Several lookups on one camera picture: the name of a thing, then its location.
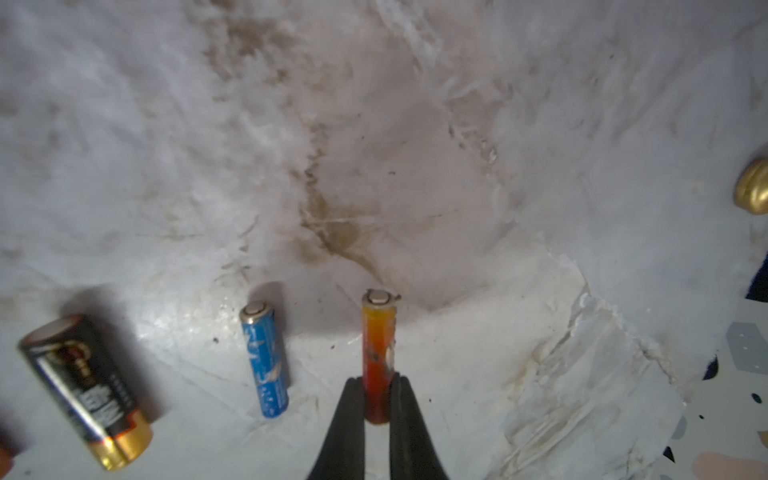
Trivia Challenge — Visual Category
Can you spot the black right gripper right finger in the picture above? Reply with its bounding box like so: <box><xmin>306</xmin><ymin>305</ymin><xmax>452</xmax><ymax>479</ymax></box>
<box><xmin>389</xmin><ymin>373</ymin><xmax>448</xmax><ymax>480</ymax></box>

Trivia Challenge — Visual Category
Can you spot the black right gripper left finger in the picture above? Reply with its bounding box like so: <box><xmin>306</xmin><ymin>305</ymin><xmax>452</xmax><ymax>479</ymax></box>
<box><xmin>307</xmin><ymin>377</ymin><xmax>366</xmax><ymax>480</ymax></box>

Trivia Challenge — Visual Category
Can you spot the orange AA battery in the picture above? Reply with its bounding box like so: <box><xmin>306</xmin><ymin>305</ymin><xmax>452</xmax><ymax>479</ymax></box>
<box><xmin>361</xmin><ymin>289</ymin><xmax>399</xmax><ymax>425</ymax></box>

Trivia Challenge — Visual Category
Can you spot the black gold AA battery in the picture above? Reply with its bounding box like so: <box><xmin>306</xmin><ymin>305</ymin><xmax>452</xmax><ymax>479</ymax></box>
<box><xmin>18</xmin><ymin>314</ymin><xmax>153</xmax><ymax>471</ymax></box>

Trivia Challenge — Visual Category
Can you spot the blue AAA battery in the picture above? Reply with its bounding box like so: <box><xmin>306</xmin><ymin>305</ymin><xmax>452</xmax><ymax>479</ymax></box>
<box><xmin>239</xmin><ymin>300</ymin><xmax>289</xmax><ymax>419</ymax></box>

